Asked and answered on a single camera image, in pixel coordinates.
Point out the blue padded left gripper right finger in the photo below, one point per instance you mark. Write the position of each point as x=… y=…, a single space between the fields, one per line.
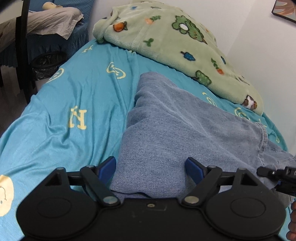
x=206 y=180

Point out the green cartoon fleece blanket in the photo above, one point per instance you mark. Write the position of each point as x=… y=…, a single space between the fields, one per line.
x=168 y=35

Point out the person's right hand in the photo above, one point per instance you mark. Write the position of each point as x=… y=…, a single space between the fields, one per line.
x=291 y=234

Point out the grey cloth on sofa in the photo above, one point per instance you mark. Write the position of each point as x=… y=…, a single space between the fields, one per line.
x=60 y=21

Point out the light blue denim jeans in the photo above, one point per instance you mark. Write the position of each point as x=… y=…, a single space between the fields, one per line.
x=168 y=125

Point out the blue covered sofa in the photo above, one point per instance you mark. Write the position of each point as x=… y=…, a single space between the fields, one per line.
x=40 y=44

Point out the black wooden chair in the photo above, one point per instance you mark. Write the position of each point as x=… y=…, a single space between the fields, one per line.
x=19 y=11

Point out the black trash bin bag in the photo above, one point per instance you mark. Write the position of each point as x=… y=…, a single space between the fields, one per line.
x=45 y=65

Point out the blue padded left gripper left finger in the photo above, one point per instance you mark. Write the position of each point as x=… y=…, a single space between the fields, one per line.
x=96 y=179

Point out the turquoise printed bed sheet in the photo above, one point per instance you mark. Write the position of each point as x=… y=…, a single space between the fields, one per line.
x=78 y=118

